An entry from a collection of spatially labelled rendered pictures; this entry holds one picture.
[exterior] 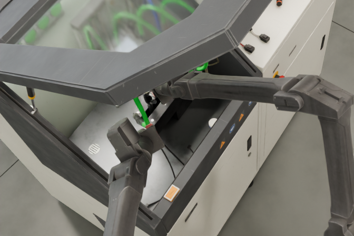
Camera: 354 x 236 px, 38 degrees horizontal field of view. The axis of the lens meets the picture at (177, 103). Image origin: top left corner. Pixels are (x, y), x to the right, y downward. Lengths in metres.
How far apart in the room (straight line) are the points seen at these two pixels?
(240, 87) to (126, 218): 0.44
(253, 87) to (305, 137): 1.65
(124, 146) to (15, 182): 1.88
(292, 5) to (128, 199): 1.23
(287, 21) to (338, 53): 1.19
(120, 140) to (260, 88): 0.35
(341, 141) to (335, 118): 0.07
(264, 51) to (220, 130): 0.36
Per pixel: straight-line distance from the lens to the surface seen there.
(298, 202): 2.72
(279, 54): 2.03
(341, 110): 1.15
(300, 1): 2.11
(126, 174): 1.14
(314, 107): 1.15
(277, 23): 2.03
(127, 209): 1.10
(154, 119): 1.82
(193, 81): 1.38
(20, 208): 2.95
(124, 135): 1.20
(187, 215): 1.93
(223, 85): 1.31
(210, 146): 1.78
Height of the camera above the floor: 2.54
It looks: 58 degrees down
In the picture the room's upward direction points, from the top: 13 degrees counter-clockwise
